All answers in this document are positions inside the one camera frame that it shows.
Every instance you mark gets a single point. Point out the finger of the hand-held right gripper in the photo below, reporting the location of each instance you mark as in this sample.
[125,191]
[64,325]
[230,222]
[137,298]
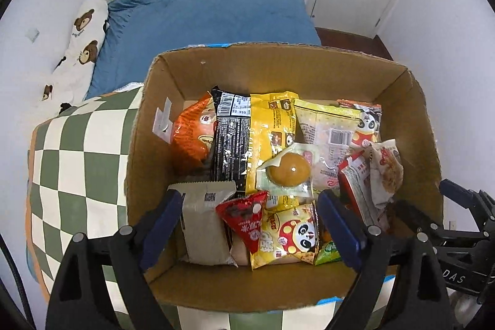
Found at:
[458,194]
[415,216]

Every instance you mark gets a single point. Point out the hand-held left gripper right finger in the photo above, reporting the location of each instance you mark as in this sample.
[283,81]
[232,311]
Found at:
[342,233]

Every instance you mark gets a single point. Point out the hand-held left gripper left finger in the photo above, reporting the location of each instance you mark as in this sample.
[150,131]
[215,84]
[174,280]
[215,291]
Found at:
[162,229]

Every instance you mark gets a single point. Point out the green snack packet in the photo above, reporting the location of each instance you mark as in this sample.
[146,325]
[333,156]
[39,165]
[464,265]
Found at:
[326,254]

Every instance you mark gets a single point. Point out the white beige snack packet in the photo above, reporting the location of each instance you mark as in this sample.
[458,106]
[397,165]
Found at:
[203,225]

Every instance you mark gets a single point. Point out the red and white snack packet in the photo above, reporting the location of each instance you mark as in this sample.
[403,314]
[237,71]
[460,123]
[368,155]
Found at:
[357,187]

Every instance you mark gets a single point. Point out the yellow panda snack packet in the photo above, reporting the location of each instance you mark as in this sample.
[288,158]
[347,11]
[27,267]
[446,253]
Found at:
[290,233]

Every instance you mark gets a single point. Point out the white cookie snack packet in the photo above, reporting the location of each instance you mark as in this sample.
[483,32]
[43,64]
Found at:
[386,167]

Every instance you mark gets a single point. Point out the clear yellow pastry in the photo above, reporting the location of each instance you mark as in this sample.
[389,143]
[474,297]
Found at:
[288,169]

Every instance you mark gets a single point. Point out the red triangular snack packet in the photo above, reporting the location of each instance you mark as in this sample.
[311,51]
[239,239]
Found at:
[245,218]

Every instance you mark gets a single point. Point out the orange crinkled snack packet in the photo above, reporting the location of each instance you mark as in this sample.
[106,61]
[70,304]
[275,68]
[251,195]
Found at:
[189,136]

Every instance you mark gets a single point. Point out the orange panda snack packet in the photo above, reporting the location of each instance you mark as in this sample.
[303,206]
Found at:
[367,121]

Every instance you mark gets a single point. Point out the black noodle packet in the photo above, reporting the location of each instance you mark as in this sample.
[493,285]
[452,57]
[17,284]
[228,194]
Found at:
[230,144]

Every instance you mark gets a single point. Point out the pale pink snack packet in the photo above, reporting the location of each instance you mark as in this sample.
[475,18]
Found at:
[328,121]

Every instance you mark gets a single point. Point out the yellow noodle packet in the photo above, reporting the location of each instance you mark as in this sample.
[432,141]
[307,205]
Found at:
[270,121]

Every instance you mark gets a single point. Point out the cardboard box with blue print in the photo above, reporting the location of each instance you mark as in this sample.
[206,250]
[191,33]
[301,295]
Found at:
[270,75]

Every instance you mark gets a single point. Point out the green white checkered blanket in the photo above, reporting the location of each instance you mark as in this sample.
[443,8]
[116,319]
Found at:
[77,167]

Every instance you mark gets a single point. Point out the bear print white pillow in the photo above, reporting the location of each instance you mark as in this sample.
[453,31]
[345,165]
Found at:
[85,36]

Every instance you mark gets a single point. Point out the blue quilt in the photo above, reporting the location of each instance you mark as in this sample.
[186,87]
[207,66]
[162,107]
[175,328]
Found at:
[212,17]

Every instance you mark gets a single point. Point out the white wall socket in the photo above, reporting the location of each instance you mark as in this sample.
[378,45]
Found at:
[33,34]

